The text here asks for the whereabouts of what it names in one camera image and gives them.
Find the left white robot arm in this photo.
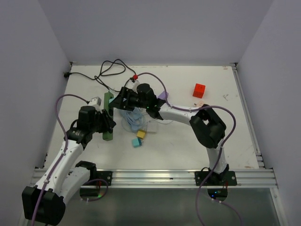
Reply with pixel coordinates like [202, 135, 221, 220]
[22, 106, 116, 226]

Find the aluminium rail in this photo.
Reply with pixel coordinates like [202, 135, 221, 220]
[28, 168, 279, 189]
[230, 63, 266, 169]

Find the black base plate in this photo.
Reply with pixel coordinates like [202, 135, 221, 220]
[75, 169, 113, 186]
[194, 165, 238, 186]

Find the white charger plug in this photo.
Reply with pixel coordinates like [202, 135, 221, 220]
[147, 121, 158, 134]

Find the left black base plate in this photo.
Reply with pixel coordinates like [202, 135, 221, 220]
[75, 169, 113, 186]

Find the light blue bundled cable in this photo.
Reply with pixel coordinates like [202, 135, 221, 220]
[121, 109, 148, 135]

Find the purple USB power strip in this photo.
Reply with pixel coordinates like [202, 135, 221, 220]
[157, 91, 169, 101]

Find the red cube socket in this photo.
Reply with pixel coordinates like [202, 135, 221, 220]
[192, 83, 206, 98]

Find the green power strip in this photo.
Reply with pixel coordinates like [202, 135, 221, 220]
[103, 91, 114, 141]

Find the yellow charger plug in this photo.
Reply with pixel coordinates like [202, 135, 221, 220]
[136, 129, 147, 139]

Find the aluminium front rail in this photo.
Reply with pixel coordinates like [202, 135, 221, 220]
[28, 168, 279, 189]

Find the aluminium right side rail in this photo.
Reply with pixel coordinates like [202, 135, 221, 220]
[230, 63, 266, 169]

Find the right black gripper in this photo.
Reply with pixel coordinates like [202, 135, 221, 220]
[109, 87, 149, 112]

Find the black power cable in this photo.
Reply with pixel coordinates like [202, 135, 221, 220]
[63, 59, 139, 94]

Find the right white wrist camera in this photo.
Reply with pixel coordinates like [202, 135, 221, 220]
[130, 74, 140, 92]

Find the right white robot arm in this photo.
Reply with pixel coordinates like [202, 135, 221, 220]
[109, 83, 229, 185]

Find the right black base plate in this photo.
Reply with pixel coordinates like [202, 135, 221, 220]
[194, 165, 238, 186]

